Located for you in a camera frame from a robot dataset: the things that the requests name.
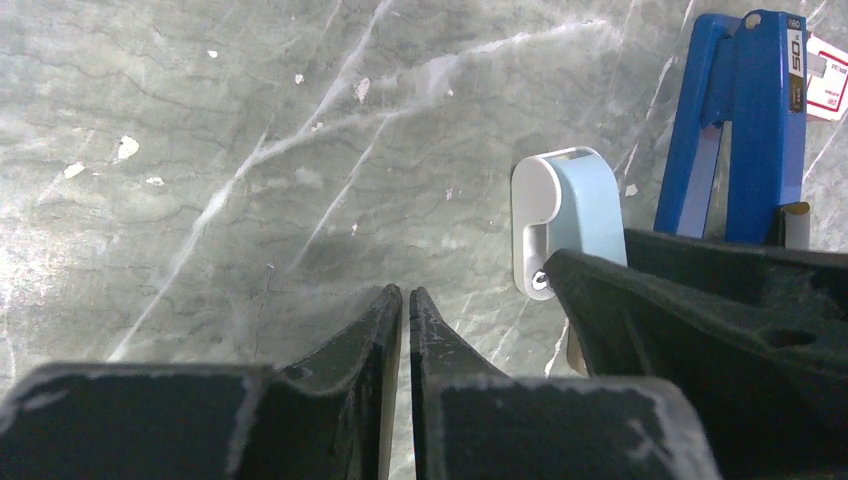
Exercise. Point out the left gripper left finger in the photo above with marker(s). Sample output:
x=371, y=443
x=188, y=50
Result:
x=326, y=416

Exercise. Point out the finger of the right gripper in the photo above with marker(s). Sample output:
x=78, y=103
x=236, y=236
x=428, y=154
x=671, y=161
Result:
x=769, y=384
x=756, y=275

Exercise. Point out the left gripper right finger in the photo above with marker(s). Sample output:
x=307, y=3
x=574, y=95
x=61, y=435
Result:
x=472, y=421

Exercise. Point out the red white staple box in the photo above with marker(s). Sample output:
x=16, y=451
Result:
x=826, y=88

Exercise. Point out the light blue small stapler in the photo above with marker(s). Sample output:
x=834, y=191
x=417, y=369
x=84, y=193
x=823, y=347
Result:
x=564, y=199

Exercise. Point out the cardboard staple tray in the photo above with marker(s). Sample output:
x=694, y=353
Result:
x=793, y=225

